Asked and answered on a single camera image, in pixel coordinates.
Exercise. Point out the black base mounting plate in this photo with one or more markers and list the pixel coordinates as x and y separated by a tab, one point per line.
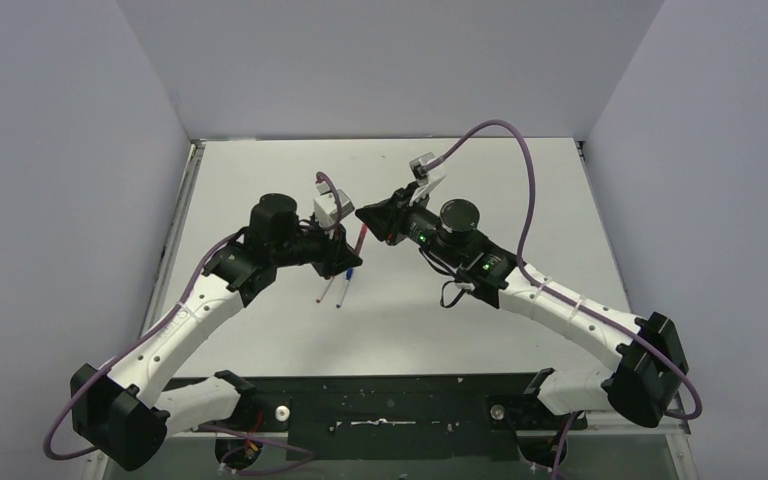
417	417

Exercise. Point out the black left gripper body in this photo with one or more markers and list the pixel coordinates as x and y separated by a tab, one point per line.
330	253

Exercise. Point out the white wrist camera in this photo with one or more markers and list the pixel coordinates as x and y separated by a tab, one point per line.
429	173
329	210

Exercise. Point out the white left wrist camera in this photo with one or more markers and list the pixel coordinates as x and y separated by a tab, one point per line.
329	210

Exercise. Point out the white blue marker pen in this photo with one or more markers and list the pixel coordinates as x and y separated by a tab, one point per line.
343	293

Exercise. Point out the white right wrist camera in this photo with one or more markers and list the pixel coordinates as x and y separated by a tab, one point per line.
429	173

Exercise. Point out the left side aluminium rail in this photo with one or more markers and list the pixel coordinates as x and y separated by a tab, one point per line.
172	239

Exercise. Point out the pink marker pen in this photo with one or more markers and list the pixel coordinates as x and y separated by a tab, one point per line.
360	239

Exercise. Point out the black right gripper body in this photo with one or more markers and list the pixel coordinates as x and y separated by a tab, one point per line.
414	223

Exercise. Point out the white red marker pen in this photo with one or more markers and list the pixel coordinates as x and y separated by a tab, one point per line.
325	290

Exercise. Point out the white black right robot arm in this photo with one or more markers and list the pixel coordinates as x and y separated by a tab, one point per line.
641	363

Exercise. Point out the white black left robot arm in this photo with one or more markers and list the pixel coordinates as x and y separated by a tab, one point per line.
125	409

